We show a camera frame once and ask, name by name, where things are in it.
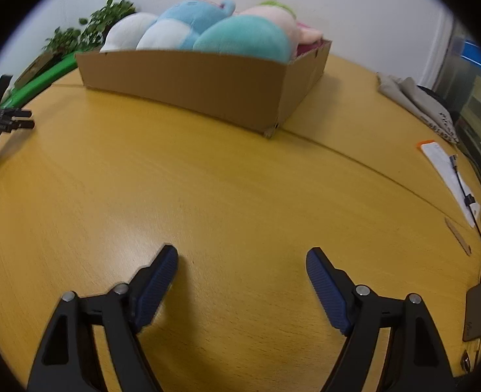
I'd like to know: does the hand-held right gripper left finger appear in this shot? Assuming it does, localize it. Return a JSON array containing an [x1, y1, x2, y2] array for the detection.
[[27, 244, 179, 392]]

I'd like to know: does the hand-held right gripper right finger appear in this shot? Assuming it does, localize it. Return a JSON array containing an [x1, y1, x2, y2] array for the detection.
[[306, 247, 455, 392]]

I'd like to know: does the white plush toy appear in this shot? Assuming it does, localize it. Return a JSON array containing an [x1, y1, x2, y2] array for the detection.
[[100, 12, 159, 52]]

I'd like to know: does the brown cardboard box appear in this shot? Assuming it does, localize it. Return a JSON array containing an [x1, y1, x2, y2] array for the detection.
[[75, 39, 333, 139]]

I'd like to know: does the light blue plush toy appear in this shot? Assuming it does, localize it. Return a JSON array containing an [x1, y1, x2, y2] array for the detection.
[[136, 0, 237, 52]]

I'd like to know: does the teal round plush toy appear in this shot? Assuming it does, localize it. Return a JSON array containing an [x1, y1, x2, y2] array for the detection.
[[192, 14, 293, 65]]

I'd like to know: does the pink plush toy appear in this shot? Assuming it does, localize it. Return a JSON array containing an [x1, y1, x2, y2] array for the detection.
[[291, 20, 332, 58]]

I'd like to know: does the cream plush toy green top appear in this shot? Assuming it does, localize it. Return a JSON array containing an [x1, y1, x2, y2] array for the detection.
[[240, 1, 299, 45]]

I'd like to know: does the green board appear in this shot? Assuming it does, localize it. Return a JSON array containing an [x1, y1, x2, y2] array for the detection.
[[1, 51, 79, 109]]

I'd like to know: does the brown box behind plant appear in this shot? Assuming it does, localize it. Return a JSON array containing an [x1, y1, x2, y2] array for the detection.
[[15, 52, 55, 87]]

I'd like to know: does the green potted plant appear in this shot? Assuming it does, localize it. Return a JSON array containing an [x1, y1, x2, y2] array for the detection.
[[43, 0, 137, 55]]

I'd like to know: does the wooden stick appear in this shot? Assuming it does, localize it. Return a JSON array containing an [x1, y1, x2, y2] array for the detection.
[[444, 217, 472, 256]]

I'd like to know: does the grey flat device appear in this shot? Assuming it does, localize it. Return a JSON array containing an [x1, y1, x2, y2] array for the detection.
[[462, 279, 481, 343]]

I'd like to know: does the white paper strip orange end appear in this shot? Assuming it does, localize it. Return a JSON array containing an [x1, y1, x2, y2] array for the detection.
[[416, 140, 481, 228]]

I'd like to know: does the grey cloth bag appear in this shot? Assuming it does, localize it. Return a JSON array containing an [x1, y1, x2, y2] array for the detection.
[[376, 72, 461, 144]]

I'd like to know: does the glass door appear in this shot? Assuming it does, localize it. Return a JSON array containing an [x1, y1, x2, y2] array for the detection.
[[445, 20, 481, 201]]

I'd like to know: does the blue sign band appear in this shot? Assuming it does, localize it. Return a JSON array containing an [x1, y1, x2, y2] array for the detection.
[[461, 39, 481, 70]]

